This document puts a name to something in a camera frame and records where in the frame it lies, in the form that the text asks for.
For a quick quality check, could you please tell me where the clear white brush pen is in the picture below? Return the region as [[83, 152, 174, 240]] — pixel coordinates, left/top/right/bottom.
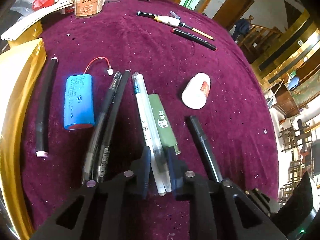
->
[[137, 73, 173, 194]]

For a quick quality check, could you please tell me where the black marker grey barrel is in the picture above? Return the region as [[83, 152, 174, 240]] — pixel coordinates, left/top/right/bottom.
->
[[187, 115, 223, 183]]

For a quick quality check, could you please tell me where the white pen blue band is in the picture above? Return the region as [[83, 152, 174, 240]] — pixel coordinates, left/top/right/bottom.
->
[[131, 71, 167, 197]]

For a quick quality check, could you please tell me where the black barcode pen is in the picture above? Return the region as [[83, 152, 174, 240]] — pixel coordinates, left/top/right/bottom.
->
[[94, 70, 131, 183]]

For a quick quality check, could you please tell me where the clear gel pen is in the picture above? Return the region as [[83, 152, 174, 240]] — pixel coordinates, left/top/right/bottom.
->
[[81, 71, 122, 185]]

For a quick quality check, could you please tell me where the white pill bottle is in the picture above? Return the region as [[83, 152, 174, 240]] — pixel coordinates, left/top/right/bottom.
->
[[181, 73, 211, 110]]

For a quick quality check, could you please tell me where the blue battery pack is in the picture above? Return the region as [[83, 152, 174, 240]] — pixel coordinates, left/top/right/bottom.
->
[[63, 56, 111, 130]]

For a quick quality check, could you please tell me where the black marker pink cap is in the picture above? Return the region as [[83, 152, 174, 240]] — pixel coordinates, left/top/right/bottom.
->
[[35, 57, 59, 158]]

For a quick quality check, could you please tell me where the black pen red tip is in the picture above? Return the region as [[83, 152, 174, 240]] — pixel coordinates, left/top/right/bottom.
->
[[171, 28, 217, 51]]

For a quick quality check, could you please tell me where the white orange brush pen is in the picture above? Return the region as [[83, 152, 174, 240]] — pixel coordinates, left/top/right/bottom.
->
[[137, 11, 214, 41]]

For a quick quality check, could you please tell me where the gold tray box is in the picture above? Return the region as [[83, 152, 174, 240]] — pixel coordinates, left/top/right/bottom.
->
[[1, 38, 47, 239]]

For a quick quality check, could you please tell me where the person in dark jacket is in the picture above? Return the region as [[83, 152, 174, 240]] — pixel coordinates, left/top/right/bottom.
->
[[232, 15, 254, 41]]

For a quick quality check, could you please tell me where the clear jar orange label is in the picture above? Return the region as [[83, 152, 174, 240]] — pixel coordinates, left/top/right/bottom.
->
[[74, 0, 104, 18]]

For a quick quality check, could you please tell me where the brown wooden door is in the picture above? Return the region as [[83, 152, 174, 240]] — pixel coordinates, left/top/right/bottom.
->
[[213, 0, 254, 31]]

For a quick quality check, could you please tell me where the white paper stack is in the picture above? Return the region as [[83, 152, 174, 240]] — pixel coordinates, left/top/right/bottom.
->
[[1, 0, 73, 41]]

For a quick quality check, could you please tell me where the red plastic bag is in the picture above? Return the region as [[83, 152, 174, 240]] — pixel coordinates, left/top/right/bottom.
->
[[32, 0, 55, 11]]

